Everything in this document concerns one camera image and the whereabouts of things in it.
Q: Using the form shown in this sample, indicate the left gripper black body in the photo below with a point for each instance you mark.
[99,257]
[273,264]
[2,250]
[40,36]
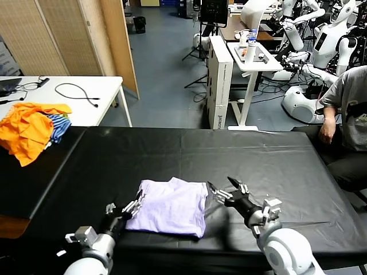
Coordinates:
[114,222]

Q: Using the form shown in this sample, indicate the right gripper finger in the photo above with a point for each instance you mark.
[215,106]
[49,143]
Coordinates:
[242,187]
[222,197]

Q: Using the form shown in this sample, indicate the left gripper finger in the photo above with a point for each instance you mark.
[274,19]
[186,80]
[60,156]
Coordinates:
[134,207]
[111,208]

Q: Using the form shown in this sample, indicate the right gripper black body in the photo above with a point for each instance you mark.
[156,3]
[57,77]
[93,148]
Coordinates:
[243,204]

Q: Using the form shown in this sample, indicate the lavender t-shirt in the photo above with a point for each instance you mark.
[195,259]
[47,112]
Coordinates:
[172,209]

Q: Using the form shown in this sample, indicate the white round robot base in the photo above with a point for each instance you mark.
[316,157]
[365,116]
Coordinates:
[298,103]

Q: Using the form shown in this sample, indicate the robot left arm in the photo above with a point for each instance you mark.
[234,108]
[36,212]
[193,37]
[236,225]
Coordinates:
[97,252]

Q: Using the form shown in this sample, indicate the person forearm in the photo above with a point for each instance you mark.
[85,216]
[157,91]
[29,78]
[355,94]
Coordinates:
[329,114]

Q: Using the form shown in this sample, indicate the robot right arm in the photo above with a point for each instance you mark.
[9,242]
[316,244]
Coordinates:
[286,252]

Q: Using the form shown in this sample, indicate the person hand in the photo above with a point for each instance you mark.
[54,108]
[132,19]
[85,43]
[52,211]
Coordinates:
[327,131]

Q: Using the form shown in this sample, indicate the black plastic table cover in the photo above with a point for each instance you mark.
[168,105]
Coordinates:
[258,160]

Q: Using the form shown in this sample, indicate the blue striped garment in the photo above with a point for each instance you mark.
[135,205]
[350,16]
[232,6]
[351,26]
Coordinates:
[61,126]

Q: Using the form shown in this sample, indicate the white standing desk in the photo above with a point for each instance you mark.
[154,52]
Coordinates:
[249,86]

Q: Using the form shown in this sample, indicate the tall white cardboard box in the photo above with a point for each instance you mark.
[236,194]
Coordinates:
[220,86]

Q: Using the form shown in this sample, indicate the black person trousers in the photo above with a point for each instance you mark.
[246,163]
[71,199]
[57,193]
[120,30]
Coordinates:
[349,172]

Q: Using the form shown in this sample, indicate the orange garment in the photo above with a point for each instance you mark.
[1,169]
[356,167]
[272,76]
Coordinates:
[25,131]

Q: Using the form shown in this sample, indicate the white table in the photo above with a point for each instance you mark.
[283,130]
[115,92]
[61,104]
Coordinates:
[109,86]

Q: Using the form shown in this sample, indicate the white bottle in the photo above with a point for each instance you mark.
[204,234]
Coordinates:
[249,55]

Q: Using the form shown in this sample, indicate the grey tray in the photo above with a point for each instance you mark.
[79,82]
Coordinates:
[259,51]

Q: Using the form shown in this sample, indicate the seated person in grey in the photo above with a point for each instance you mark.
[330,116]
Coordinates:
[344,86]

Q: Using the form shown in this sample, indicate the clear water bottle blue cap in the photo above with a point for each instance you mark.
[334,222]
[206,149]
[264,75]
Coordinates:
[252,35]

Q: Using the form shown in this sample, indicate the white mug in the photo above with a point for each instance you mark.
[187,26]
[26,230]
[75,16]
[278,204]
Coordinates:
[238,35]

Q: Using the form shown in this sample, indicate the black tripod stand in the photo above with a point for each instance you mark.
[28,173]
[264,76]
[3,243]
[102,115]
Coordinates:
[204,37]

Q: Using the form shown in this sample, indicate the black laptop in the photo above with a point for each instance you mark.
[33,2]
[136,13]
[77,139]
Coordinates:
[8,86]

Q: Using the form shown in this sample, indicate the brown wooden desk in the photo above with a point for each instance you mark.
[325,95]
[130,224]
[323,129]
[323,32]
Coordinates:
[229,28]

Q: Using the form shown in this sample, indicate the white humanoid robot black joints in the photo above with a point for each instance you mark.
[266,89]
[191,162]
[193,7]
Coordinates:
[327,43]

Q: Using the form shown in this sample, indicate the white curved plastic shell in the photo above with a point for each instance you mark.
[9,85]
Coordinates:
[252,11]

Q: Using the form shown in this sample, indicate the black monitor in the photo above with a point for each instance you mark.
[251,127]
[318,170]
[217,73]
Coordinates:
[213,11]

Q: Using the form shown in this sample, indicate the wooden folding screen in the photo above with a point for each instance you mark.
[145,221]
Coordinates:
[57,37]

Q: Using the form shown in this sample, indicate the white storage box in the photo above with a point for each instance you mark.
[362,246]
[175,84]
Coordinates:
[5,61]

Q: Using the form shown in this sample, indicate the black trash bin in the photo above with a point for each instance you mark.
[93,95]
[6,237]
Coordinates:
[140,25]

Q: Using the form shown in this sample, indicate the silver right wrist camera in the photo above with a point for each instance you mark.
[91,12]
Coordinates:
[272,204]

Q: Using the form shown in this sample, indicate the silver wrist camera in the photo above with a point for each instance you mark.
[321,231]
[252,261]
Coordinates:
[86,233]
[272,204]

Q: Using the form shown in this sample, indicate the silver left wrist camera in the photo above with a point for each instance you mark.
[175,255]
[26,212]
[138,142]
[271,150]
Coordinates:
[86,233]

